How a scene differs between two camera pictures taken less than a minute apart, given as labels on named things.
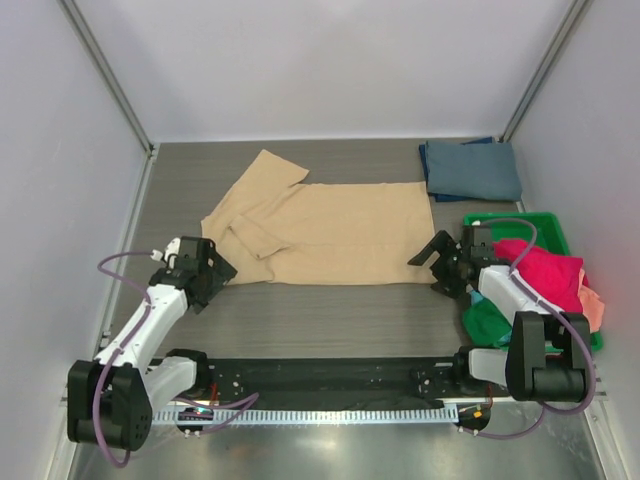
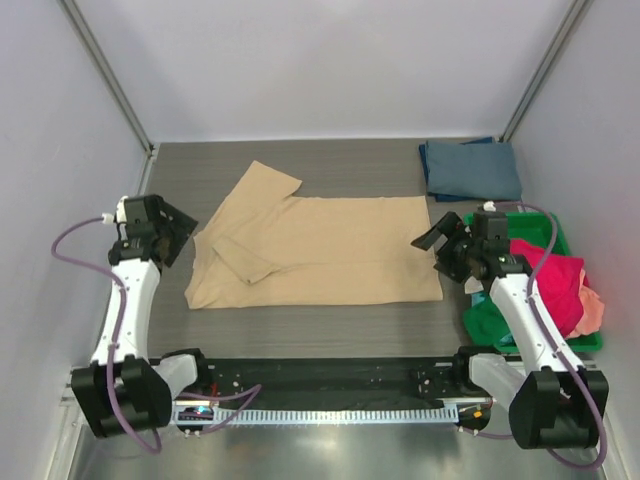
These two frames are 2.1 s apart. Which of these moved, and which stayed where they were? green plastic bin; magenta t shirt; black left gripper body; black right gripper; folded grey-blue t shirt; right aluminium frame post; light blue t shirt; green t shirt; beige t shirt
Moved: beige t shirt; black right gripper; black left gripper body
Stayed: magenta t shirt; green plastic bin; light blue t shirt; folded grey-blue t shirt; right aluminium frame post; green t shirt
